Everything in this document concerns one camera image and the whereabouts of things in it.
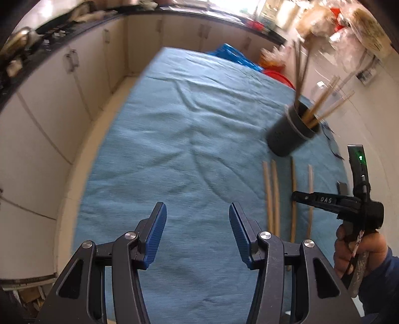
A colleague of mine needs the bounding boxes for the person's right hand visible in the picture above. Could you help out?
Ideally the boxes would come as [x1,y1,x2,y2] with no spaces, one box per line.
[334,225,389,279]

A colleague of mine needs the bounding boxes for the yellowish plastic bag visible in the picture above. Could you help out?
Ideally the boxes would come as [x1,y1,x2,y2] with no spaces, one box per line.
[260,47,287,69]

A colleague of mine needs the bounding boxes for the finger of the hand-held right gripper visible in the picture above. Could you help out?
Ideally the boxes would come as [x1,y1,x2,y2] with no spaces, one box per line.
[292,191,364,215]

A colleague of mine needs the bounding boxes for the person's right forearm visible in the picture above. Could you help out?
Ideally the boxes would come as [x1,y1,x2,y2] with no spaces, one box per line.
[355,246,399,324]

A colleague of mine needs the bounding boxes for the clear hanging plastic bag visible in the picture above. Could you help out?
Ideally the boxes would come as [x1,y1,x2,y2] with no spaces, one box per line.
[327,34,368,75]

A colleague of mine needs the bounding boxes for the black eyeglasses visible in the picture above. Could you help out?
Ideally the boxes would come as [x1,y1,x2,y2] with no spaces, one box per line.
[321,123,345,159]

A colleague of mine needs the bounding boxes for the blue plastic bag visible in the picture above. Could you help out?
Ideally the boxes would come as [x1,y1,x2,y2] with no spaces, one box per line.
[209,44,265,73]

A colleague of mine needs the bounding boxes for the black chopstick holder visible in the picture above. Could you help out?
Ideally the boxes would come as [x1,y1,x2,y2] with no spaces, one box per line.
[266,104,322,158]

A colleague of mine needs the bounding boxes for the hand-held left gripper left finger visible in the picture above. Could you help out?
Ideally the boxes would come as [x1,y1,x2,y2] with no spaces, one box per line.
[34,202,167,324]

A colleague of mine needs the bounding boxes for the white printed hanging bag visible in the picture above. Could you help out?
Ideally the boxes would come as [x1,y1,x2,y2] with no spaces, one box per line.
[340,6,393,60]

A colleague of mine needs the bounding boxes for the wok with steel lid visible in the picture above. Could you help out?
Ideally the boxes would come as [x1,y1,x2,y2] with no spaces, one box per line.
[3,26,35,53]

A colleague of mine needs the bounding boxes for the blue towel tablecloth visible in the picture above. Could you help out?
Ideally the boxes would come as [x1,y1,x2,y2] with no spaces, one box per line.
[73,47,350,324]

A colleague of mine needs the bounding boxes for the gas stove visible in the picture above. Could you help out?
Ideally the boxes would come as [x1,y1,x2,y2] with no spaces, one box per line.
[34,19,82,44]

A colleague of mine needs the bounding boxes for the black kitchen countertop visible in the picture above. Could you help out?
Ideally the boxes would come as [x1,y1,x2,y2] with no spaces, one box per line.
[0,6,287,103]

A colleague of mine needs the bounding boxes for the beige base cabinets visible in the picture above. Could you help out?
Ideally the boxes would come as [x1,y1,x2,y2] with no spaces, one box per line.
[0,14,281,281]

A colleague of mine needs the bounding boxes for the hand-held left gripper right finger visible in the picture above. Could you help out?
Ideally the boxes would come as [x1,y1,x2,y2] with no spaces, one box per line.
[229,202,362,324]

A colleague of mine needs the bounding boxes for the glass beer mug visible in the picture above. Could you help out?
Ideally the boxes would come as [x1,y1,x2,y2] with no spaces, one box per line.
[313,75,348,105]

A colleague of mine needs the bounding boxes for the white wall socket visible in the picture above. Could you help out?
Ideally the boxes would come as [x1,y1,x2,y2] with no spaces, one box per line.
[358,69,378,84]

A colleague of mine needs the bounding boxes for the red plastic basin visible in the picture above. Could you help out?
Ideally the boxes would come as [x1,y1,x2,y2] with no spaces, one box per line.
[263,69,295,89]

